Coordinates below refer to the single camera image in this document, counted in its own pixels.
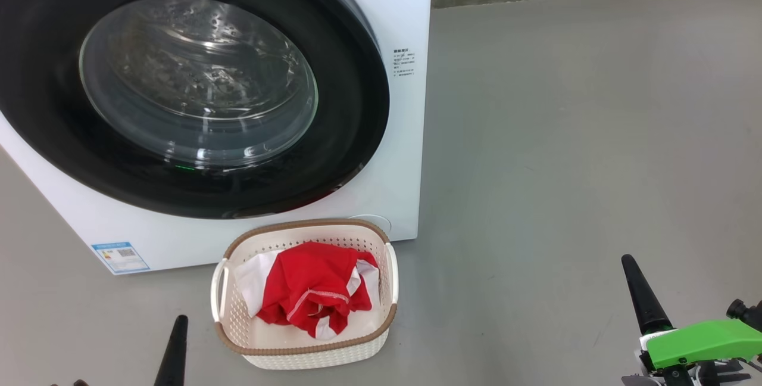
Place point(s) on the round black glass washer door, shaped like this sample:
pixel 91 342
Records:
pixel 351 106

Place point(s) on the blue energy label sticker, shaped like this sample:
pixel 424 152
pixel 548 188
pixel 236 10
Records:
pixel 119 257

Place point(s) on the right gripper green banded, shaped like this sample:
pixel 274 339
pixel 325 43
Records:
pixel 702 341

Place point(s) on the left gripper green banded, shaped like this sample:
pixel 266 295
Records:
pixel 80 383

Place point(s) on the printed instruction text label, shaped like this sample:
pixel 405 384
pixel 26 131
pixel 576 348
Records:
pixel 403 62

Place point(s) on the red and white garment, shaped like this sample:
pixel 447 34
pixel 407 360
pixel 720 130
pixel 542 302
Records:
pixel 309 279

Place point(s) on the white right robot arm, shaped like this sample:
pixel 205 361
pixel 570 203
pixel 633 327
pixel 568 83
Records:
pixel 640 381

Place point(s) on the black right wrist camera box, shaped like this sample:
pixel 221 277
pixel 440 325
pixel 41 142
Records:
pixel 747 311

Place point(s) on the white front-load washing machine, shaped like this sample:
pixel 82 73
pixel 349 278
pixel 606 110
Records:
pixel 405 136

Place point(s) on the cream basket with brown rim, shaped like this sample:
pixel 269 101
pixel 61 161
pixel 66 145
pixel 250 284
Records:
pixel 309 359

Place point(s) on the round white filter cover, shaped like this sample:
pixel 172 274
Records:
pixel 381 222

